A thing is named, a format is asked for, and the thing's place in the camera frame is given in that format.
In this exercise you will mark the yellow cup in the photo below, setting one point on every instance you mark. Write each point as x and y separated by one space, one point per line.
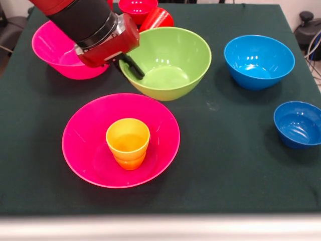
128 150

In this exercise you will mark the small pink bowl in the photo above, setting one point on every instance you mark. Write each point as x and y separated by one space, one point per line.
138 8

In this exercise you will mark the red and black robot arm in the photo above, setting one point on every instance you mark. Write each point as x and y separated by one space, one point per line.
80 20

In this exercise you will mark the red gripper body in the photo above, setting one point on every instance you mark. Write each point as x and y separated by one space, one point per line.
118 45

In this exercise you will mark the large pink bowl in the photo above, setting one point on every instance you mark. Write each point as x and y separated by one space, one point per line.
82 145
50 50

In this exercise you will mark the light blue bowl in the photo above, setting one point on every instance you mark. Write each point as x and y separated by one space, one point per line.
258 62

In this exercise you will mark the red cup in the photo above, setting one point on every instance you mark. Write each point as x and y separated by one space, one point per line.
110 3
160 18

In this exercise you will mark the green bowl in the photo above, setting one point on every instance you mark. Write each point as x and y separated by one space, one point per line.
170 50

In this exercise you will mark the small dark blue bowl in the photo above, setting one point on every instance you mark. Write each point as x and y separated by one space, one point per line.
298 125

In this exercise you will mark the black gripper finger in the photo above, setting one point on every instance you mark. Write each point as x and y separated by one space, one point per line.
118 65
134 69

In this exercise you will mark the dark green table cloth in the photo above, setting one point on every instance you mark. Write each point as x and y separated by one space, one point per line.
225 175

